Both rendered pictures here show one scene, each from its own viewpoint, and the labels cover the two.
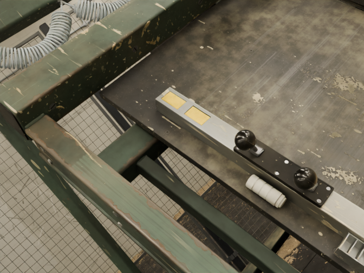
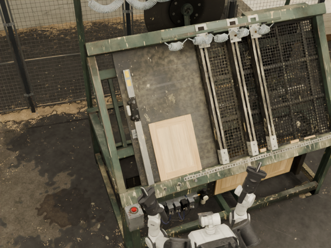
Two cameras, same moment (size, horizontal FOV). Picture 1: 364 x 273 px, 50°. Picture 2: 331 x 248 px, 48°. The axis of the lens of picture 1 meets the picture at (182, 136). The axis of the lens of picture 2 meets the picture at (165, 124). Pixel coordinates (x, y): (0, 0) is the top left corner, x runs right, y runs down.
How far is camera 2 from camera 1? 229 cm
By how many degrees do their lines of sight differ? 32
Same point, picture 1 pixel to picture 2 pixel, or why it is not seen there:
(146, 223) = (100, 101)
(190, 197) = (114, 97)
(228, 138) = (130, 94)
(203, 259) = (106, 116)
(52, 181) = (82, 44)
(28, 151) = (80, 33)
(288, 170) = (135, 110)
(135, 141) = (112, 74)
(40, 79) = (99, 48)
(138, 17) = (136, 44)
